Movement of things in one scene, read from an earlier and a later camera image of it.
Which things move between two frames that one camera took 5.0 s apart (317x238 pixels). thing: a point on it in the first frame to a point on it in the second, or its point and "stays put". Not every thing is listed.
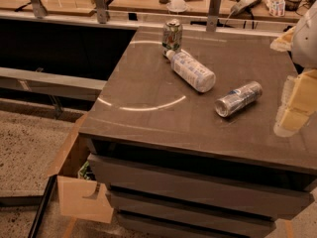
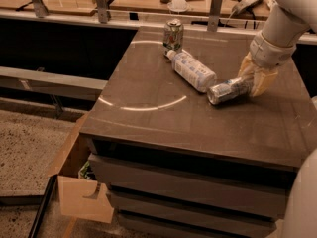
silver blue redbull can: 239,98 to 228,91
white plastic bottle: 192,70 stays put
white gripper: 306,45 to 268,54
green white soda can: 172,37 stays put
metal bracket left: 39,7 stays put
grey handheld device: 247,4 stays put
